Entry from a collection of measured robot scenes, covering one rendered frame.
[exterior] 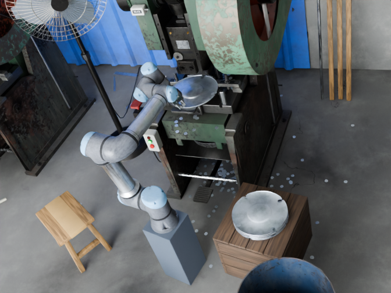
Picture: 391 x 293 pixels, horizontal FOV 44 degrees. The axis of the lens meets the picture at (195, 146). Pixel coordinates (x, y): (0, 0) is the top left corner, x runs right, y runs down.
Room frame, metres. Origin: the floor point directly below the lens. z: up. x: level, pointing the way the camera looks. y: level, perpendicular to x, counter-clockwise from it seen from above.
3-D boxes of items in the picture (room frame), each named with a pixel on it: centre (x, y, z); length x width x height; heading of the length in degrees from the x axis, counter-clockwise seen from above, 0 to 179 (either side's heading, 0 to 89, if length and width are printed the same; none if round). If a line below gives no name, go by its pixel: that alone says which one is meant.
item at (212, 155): (2.34, -0.16, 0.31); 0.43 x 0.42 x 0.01; 57
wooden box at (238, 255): (1.57, -0.21, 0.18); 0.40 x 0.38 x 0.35; 140
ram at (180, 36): (2.30, -0.13, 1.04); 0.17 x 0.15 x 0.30; 147
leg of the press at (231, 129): (2.30, -0.45, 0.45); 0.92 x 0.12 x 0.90; 147
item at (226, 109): (2.33, -0.15, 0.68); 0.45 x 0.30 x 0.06; 57
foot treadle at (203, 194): (2.22, -0.08, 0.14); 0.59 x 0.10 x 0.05; 147
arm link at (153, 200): (1.67, 0.28, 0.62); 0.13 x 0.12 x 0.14; 48
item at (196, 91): (2.23, -0.08, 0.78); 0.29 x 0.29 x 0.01
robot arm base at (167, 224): (1.66, 0.28, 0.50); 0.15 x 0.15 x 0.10
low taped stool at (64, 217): (2.06, 0.89, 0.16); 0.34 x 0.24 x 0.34; 28
